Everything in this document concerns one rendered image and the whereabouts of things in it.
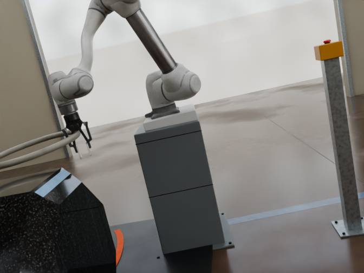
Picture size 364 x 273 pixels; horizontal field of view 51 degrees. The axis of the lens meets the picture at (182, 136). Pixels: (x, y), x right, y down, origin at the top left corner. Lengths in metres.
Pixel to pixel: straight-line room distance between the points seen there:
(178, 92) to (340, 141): 0.94
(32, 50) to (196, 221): 4.95
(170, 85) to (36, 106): 4.80
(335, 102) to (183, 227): 1.15
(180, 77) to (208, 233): 0.98
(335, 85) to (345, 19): 4.67
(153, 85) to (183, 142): 0.39
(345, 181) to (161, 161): 1.06
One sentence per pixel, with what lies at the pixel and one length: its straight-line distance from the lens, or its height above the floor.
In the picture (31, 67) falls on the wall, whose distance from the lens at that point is 6.77.
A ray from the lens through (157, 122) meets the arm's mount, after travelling 2.27.
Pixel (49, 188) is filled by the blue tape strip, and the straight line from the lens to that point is 1.64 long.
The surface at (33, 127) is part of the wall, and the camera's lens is 6.87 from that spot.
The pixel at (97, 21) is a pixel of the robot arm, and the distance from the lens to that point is 2.12.
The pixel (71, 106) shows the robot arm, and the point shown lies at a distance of 1.93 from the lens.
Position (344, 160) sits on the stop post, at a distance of 2.30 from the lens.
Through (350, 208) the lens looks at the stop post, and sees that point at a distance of 2.40.
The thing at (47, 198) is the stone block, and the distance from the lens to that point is 1.57.
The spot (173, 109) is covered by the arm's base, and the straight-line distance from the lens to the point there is 2.35.
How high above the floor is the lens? 1.15
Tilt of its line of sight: 11 degrees down
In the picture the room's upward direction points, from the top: 13 degrees counter-clockwise
